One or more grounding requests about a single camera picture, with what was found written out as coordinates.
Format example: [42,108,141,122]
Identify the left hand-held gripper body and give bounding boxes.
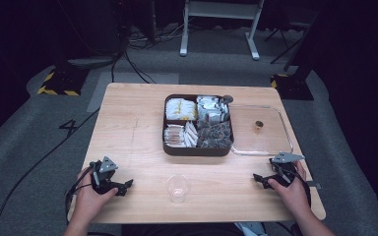
[90,155,126,197]

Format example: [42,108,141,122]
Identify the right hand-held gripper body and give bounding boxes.
[269,151,306,189]

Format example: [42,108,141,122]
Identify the person's left hand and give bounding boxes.
[74,166,120,225]

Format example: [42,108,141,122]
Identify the person's right hand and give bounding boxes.
[267,160,311,220]

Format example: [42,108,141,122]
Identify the clear lid with knob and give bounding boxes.
[228,103,294,157]

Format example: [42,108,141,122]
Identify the clear plastic cup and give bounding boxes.
[165,174,192,206]

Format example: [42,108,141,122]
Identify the pile of dark packets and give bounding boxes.
[196,120,233,149]

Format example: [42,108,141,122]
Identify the row of clear wrapped sticks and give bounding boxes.
[163,124,187,148]

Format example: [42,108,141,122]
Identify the brown compartment box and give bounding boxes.
[161,93,235,157]

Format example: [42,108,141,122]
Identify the person's dark clothing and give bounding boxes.
[121,221,244,236]

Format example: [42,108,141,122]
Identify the row of white stick packets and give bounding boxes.
[183,120,199,148]

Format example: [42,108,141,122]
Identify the black yellow striped stand base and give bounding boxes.
[270,73,315,101]
[36,66,91,97]

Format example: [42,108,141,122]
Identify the pile of silver packets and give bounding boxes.
[196,94,231,123]

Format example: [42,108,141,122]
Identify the pile of white yellow packets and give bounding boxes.
[164,97,198,121]

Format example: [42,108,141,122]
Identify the black tripod legs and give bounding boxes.
[263,19,310,73]

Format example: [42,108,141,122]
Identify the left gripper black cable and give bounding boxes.
[64,166,94,224]

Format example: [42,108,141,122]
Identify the long black floor cable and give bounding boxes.
[0,107,100,236]

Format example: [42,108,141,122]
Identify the bundle of floor cables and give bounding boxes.
[127,19,191,45]

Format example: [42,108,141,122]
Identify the white desk frame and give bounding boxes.
[179,0,266,61]

